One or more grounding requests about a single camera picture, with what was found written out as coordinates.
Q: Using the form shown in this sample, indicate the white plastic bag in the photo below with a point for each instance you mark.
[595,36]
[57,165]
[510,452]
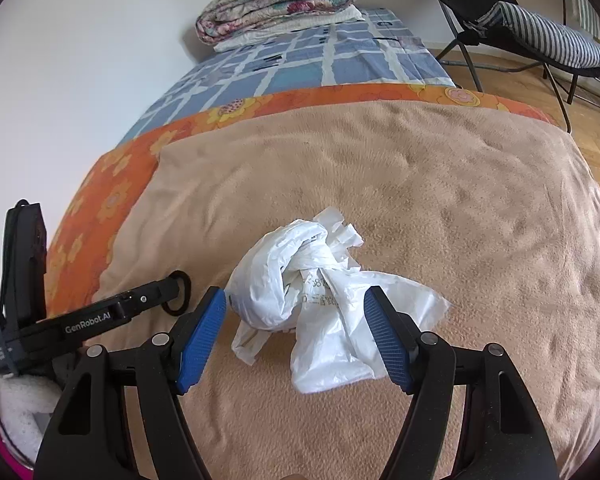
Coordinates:
[301,278]

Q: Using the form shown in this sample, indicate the blue checked bed sheet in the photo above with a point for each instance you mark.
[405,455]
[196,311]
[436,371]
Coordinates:
[376,48]

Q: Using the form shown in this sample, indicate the left hand in glove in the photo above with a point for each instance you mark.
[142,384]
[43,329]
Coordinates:
[26,404]

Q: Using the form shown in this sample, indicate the orange floral bedspread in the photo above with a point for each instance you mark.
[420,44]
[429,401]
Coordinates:
[82,245]

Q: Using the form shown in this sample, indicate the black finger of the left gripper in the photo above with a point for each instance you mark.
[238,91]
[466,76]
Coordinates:
[105,317]

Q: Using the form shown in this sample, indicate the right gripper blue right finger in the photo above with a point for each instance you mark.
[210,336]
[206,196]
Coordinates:
[395,335]

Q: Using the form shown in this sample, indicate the striped chair cushion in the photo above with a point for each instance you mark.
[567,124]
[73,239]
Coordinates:
[557,42]

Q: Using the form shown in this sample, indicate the beige blanket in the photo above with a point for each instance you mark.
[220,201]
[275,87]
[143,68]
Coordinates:
[498,213]

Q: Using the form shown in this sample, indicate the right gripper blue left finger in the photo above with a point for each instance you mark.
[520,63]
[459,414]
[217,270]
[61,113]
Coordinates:
[197,333]

